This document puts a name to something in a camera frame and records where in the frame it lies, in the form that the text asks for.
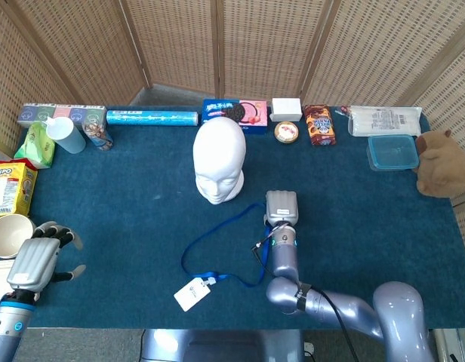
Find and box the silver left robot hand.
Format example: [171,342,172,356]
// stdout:
[5,221,87,293]

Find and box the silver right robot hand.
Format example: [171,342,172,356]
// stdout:
[263,190,299,227]

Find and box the blue lanyard strap with clip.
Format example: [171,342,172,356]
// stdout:
[180,202,273,288]

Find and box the white ID badge card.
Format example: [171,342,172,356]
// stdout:
[173,278,213,312]

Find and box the cream bowl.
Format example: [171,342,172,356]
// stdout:
[0,214,37,261]

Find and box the round tin with yellow lid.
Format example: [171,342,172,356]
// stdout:
[274,121,299,145]

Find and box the yellow Lipo biscuit box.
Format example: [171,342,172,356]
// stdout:
[0,158,39,222]

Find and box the white foam mannequin head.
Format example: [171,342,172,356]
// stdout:
[192,117,247,206]

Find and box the brown chocolate biscuit packet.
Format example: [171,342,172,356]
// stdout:
[303,104,337,148]

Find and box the small white box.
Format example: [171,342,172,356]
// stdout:
[269,97,303,123]

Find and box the blue pink Oreo box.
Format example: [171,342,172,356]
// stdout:
[201,98,269,136]

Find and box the teal velvet tablecloth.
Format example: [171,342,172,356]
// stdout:
[0,104,465,330]

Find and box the green tissue packet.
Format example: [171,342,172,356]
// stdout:
[13,122,56,170]

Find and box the clear container with blue lid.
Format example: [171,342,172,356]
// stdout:
[365,134,420,173]

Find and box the pale mint paper cup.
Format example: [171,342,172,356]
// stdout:
[45,116,87,155]

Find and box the clear bag of white items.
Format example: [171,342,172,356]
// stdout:
[347,106,423,137]

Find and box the clear jar of biscuit sticks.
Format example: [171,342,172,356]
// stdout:
[82,118,115,152]

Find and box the grey robot torso base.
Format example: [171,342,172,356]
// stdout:
[140,328,305,362]

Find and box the blue cling film roll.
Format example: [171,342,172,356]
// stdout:
[106,109,200,127]

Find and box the brown plush toy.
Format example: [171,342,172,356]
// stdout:
[412,129,465,200]

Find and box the wicker folding screen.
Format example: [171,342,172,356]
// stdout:
[0,0,465,272]

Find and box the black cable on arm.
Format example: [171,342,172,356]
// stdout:
[251,241,360,362]

